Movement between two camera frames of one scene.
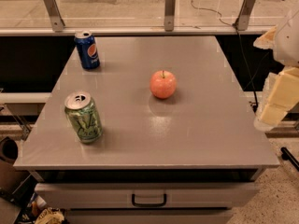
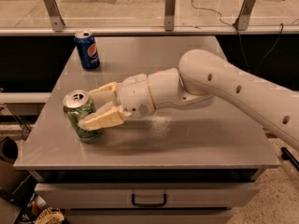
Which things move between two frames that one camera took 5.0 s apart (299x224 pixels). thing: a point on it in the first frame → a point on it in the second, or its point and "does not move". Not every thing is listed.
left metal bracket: [52, 8] does not move
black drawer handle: [148, 205] does not move
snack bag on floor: [50, 216] does not move
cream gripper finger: [281, 95] → [108, 116]
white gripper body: [288, 44] → [135, 94]
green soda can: [85, 117] does not move
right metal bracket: [243, 20] does not move
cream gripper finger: [267, 40] → [104, 94]
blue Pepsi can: [87, 49] does not move
